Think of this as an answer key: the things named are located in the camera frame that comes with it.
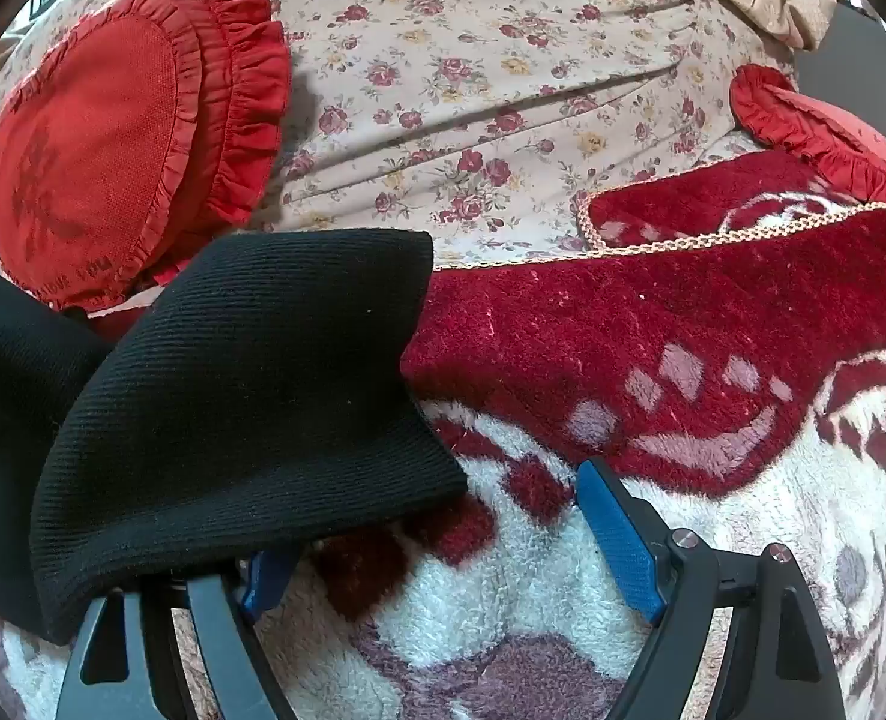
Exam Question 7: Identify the black pants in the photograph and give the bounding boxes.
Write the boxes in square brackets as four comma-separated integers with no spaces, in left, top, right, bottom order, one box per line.
[0,229,468,646]

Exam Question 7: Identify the red and white plush blanket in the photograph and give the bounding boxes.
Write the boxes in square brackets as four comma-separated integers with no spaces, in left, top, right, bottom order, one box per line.
[0,150,886,720]

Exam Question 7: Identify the floral bed sheet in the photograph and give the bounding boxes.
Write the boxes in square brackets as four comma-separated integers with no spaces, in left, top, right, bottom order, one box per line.
[0,0,804,316]

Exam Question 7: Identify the red ruffled pillow with print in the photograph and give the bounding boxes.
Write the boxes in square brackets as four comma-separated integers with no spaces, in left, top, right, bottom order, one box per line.
[0,0,292,316]

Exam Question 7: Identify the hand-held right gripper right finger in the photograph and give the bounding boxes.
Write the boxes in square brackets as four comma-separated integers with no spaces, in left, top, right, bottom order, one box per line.
[576,456,847,720]

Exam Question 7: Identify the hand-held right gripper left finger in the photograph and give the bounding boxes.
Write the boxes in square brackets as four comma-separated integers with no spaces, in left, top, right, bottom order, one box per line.
[56,542,301,720]

